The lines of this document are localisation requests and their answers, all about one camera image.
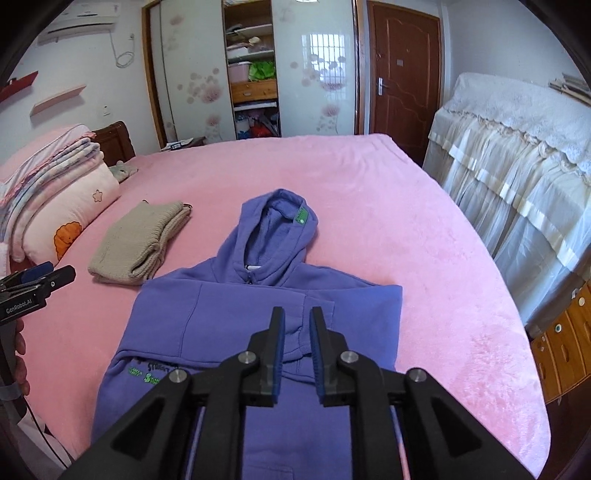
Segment brown wooden door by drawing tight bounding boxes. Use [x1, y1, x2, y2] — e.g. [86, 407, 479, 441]
[367, 0, 444, 164]

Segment red wall shelf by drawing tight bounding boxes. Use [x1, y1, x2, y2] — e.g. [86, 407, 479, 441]
[0, 71, 38, 100]

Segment purple zip hoodie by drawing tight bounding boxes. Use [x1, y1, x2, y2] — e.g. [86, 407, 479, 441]
[91, 188, 403, 480]

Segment white looped wall cord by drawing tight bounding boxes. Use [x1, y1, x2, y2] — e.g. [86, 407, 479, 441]
[111, 30, 136, 69]

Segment pink wall shelf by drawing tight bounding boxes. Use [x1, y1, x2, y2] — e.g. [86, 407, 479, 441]
[31, 84, 88, 116]

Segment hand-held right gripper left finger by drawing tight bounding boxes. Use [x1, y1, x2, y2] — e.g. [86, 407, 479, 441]
[58, 307, 286, 480]

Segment light wooden wardrobe drawer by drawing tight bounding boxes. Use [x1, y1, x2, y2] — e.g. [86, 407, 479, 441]
[230, 79, 279, 103]

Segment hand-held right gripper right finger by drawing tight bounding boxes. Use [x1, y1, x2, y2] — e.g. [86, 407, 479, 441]
[309, 307, 536, 480]

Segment dark wooden headboard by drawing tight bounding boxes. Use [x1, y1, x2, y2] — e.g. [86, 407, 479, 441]
[92, 121, 137, 168]

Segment striped folded blanket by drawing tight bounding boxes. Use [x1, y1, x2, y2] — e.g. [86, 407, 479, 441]
[0, 141, 105, 241]

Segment white lace furniture cover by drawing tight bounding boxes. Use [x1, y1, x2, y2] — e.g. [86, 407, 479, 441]
[422, 72, 591, 324]

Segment bedside table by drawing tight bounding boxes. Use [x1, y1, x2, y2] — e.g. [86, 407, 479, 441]
[166, 137, 206, 152]

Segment small grey plush toy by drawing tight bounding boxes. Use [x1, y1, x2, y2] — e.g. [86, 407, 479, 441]
[110, 161, 139, 184]

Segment white air conditioner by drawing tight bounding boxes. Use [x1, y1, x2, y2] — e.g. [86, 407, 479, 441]
[37, 0, 122, 44]

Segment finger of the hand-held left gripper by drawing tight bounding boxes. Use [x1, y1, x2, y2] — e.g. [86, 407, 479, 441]
[28, 265, 77, 293]
[0, 261, 55, 289]

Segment pink fleece bed blanket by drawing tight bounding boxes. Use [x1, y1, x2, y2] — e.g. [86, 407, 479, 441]
[18, 133, 552, 478]

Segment pile of colourful clothes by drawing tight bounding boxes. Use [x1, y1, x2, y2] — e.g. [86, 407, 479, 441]
[235, 108, 280, 139]

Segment pink frilled folded blanket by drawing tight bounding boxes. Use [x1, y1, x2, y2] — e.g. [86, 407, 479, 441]
[0, 124, 96, 204]

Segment person's left hand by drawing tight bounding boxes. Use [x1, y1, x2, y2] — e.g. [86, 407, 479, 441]
[13, 318, 29, 398]

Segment floral sliding door wardrobe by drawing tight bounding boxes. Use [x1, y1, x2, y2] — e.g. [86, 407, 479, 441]
[141, 0, 365, 149]

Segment folded beige knit sweater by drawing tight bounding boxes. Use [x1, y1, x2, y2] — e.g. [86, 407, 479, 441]
[88, 200, 194, 284]

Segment wooden drawer cabinet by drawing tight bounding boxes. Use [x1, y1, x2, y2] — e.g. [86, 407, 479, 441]
[529, 281, 591, 407]

